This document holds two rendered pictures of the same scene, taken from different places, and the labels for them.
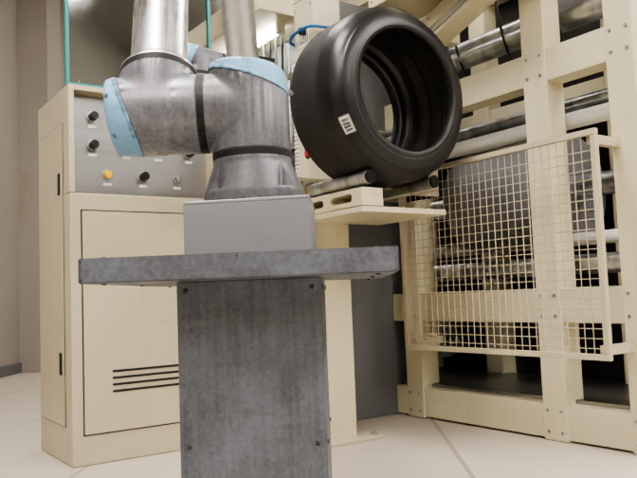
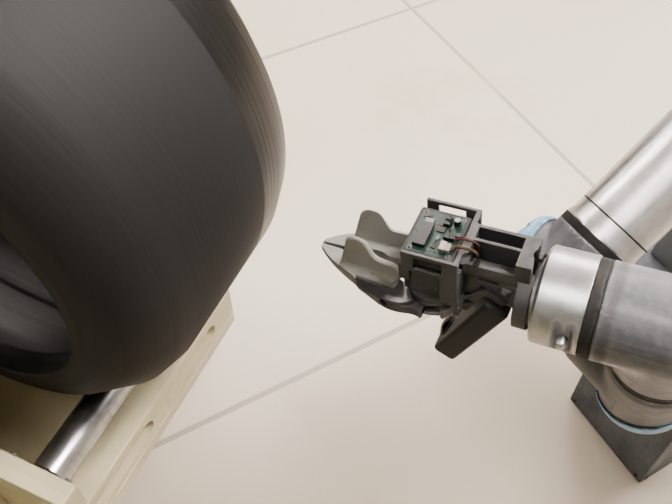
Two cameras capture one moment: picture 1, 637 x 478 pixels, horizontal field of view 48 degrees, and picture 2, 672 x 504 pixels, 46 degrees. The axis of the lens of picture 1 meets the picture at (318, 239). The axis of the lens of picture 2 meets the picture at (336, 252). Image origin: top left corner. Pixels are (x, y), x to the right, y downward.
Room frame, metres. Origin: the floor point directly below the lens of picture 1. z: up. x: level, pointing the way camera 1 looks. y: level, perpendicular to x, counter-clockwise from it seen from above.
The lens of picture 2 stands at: (2.46, 0.49, 1.77)
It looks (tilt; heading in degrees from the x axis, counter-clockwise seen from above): 52 degrees down; 239
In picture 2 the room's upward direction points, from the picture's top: straight up
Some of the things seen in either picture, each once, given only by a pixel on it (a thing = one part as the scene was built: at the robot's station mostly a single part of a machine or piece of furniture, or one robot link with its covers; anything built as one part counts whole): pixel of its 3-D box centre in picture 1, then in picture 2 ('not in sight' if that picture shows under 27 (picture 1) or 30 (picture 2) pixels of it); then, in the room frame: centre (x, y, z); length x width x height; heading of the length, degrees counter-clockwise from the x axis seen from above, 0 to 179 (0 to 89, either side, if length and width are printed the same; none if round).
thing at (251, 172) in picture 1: (253, 179); not in sight; (1.36, 0.12, 0.75); 0.19 x 0.19 x 0.10
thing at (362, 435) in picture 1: (333, 434); not in sight; (2.71, -0.03, 0.01); 0.27 x 0.27 x 0.02; 35
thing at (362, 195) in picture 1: (338, 203); (137, 390); (2.43, -0.07, 0.83); 0.36 x 0.09 x 0.06; 35
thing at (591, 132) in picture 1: (488, 253); not in sight; (2.51, -0.59, 0.65); 0.90 x 0.02 x 0.70; 35
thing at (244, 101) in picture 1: (245, 109); not in sight; (1.36, 0.13, 0.89); 0.17 x 0.15 x 0.18; 92
